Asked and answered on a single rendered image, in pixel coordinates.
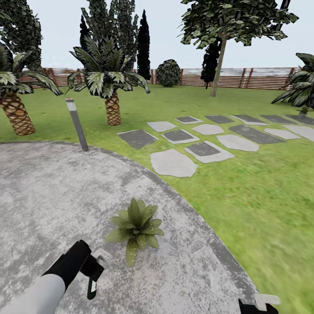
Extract insectifuge atomizer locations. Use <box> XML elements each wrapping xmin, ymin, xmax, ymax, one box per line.
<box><xmin>87</xmin><ymin>278</ymin><xmax>98</xmax><ymax>300</ymax></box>

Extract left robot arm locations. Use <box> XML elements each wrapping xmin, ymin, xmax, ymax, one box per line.
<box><xmin>0</xmin><ymin>239</ymin><xmax>113</xmax><ymax>314</ymax></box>

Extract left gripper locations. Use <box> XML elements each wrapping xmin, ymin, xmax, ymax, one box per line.
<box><xmin>80</xmin><ymin>257</ymin><xmax>104</xmax><ymax>282</ymax></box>

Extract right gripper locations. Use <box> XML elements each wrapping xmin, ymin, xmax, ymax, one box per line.
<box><xmin>238</xmin><ymin>299</ymin><xmax>278</xmax><ymax>314</ymax></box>

